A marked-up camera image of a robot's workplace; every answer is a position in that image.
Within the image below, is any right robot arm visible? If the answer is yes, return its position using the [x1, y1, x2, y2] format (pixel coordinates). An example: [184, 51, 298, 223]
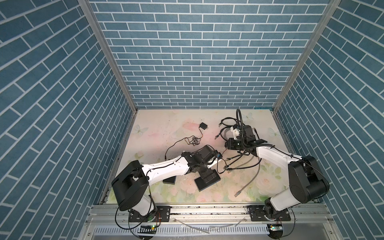
[225, 125, 330, 215]

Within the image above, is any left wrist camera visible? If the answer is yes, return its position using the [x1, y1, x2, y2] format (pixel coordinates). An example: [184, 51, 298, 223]
[207, 158, 223, 169]

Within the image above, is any long black switch box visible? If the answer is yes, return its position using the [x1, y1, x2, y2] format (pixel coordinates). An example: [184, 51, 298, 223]
[163, 176, 176, 185]

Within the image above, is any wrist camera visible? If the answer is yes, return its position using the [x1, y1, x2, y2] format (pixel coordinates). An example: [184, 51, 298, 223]
[207, 158, 223, 169]
[230, 126, 241, 140]

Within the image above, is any black wall plug adapter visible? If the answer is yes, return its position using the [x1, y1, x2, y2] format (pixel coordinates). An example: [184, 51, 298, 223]
[199, 123, 208, 130]

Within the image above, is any black network switch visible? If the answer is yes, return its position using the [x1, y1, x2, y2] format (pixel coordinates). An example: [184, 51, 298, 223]
[194, 169, 221, 192]

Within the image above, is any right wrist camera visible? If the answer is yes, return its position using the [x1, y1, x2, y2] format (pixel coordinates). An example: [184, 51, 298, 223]
[230, 126, 241, 140]

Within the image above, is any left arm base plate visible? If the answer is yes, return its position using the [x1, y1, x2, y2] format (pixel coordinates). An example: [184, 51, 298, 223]
[129, 206, 171, 223]

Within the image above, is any aluminium front rail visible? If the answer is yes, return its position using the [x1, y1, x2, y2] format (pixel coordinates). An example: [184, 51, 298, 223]
[86, 203, 333, 226]

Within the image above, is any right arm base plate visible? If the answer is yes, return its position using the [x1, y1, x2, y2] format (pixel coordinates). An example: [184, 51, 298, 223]
[246, 205, 291, 222]

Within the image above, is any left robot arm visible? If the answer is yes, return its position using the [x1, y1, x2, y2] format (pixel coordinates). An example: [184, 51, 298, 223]
[112, 145, 223, 216]

